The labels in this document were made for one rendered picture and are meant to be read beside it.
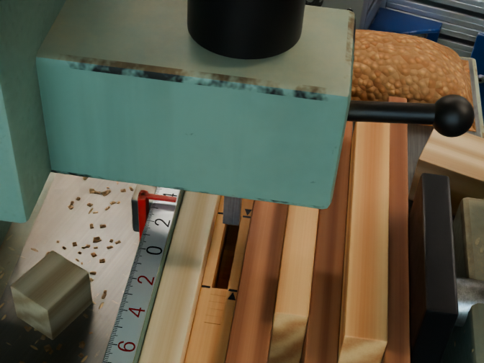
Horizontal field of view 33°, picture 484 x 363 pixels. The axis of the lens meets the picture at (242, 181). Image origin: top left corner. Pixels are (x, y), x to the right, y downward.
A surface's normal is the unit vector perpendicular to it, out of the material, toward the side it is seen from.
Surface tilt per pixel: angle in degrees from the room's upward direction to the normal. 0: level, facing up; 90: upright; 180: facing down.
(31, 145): 90
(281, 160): 90
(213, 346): 0
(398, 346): 0
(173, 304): 0
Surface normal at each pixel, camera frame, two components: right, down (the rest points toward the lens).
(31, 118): 0.99, 0.14
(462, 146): 0.05, -0.72
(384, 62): -0.01, -0.43
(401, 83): -0.02, -0.07
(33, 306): -0.56, 0.55
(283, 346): -0.14, 0.68
